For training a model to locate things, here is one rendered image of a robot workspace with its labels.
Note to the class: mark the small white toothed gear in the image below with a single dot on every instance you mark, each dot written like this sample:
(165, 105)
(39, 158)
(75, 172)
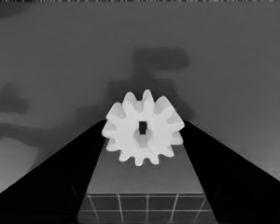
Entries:
(124, 133)

